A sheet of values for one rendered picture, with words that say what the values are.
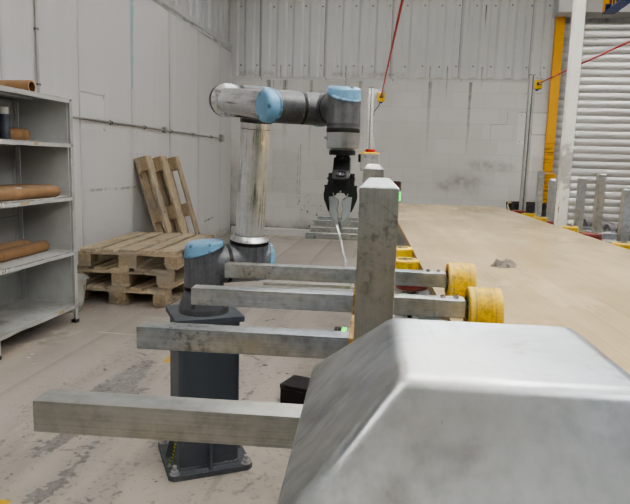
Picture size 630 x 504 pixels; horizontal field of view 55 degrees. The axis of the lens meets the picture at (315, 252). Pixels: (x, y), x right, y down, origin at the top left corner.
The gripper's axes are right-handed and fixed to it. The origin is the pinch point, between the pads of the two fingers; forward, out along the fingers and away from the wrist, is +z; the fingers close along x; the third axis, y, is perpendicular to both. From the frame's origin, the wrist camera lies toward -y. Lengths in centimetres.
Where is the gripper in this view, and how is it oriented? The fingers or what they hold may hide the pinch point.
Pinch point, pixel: (339, 224)
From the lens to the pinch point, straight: 165.1
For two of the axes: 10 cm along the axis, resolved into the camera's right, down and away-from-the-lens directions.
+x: -10.0, -0.4, 0.8
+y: 0.8, -1.5, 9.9
